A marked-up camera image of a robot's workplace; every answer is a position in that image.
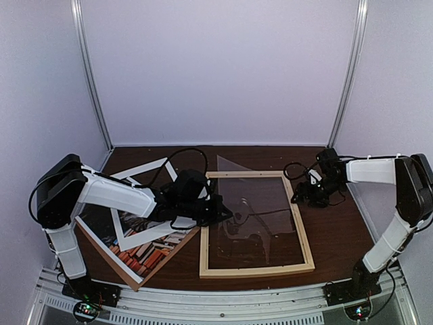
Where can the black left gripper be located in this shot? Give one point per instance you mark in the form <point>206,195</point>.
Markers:
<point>216,214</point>

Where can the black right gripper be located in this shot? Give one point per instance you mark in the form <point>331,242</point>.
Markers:
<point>308,194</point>

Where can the clear acrylic sheet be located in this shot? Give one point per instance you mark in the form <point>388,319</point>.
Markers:
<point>261,212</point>

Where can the light wooden picture frame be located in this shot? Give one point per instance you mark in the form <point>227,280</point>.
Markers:
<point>290,253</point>

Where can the white mat board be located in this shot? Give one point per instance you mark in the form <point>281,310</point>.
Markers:
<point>158,231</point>

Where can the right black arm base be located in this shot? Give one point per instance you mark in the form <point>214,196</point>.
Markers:
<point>362,284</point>

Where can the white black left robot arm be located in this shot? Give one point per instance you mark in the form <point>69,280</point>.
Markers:
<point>71,183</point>

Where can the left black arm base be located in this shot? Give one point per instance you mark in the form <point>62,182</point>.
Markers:
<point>94,291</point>

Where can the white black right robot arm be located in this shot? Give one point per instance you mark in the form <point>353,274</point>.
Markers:
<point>411,177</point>

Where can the books photo print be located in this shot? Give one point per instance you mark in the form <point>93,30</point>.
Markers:
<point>97,221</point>

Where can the brown backing board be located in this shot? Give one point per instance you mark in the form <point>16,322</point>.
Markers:
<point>124,272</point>

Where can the right round circuit board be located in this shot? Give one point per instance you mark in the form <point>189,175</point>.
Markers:
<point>358,312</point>

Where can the round circuit board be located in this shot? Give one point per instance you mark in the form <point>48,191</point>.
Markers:
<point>358,312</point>
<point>84,312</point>

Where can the left round circuit board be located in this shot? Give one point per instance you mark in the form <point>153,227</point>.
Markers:
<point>84,312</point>

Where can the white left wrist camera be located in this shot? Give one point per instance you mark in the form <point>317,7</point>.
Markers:
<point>208,189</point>

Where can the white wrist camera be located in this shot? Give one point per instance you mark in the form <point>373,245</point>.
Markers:
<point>314,177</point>
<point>208,189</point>

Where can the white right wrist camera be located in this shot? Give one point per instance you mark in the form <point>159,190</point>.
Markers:
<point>314,177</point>

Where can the aluminium front rail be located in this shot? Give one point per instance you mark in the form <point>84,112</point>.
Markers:
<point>296,305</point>

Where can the right aluminium corner post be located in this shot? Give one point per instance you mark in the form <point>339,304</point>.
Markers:
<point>353,61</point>

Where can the aluminium corner post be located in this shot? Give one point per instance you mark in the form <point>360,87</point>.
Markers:
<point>353,61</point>
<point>77,15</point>

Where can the left aluminium corner post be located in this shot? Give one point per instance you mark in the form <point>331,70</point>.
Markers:
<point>77,15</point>

